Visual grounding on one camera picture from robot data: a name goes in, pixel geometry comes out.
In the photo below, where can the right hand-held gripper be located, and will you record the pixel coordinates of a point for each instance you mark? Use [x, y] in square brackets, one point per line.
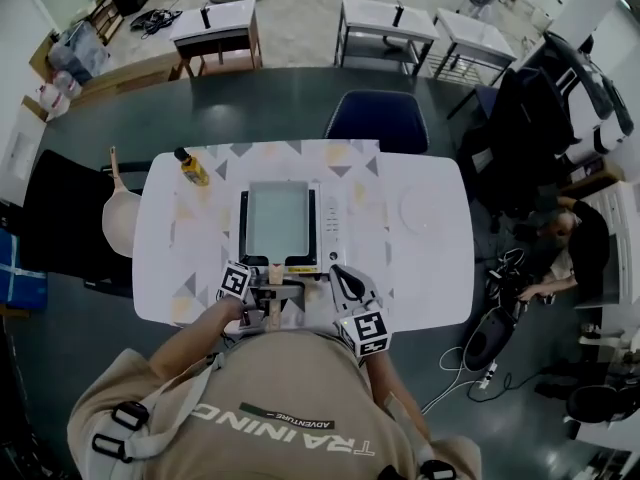
[367, 333]

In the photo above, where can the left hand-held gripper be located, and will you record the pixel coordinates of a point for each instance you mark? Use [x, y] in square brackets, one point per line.
[235, 280]

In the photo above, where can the white portable stove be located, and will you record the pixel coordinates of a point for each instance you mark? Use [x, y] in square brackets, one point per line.
[332, 218]

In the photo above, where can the person's left forearm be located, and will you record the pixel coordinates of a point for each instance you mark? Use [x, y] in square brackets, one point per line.
[195, 338]

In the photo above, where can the person's right forearm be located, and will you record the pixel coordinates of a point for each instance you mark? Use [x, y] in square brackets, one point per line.
[395, 393]

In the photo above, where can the beige round frying pan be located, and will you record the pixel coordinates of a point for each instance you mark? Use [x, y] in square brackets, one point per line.
[120, 218]

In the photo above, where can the person's beige shirt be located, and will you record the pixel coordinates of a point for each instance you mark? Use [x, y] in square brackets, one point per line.
[280, 398]

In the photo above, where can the white round plate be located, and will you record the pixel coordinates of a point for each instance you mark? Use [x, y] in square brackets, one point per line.
[426, 212]

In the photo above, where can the geometric patterned table mat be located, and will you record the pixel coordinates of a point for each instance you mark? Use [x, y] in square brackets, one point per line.
[210, 218]

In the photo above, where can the black oval case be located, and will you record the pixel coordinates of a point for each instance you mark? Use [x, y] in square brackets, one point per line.
[487, 340]

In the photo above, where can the white power strip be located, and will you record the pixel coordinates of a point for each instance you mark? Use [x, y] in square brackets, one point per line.
[488, 375]

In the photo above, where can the yellow oil bottle black cap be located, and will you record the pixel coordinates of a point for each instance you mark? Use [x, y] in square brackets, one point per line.
[194, 170]

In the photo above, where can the blue office chair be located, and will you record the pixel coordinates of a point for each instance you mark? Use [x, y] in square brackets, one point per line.
[377, 118]

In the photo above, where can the black jacket on chair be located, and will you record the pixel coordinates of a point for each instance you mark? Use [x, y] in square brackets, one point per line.
[515, 138]

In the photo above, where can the black office chair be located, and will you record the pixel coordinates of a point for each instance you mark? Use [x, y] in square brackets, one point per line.
[65, 218]

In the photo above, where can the black stool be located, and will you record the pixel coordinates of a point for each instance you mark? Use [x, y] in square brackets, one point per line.
[597, 403]

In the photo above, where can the white cabinet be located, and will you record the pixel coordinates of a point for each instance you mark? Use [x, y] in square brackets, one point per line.
[622, 243]

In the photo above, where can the blue box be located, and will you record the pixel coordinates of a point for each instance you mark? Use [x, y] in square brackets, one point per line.
[20, 268]

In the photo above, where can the wooden plank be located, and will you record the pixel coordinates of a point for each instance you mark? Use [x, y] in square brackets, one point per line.
[130, 75]

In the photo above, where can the black and white chair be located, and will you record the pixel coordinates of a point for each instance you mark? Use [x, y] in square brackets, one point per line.
[590, 93]

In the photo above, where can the white bag red print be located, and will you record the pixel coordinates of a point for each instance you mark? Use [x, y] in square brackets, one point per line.
[57, 95]

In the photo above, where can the clear plastic bag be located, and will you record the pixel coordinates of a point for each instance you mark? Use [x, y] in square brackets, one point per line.
[80, 53]

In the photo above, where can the white sink table metal frame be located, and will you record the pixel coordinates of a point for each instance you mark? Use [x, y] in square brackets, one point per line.
[372, 18]

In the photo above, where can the white sink table wooden frame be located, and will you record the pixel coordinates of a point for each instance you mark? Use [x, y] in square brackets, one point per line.
[215, 20]

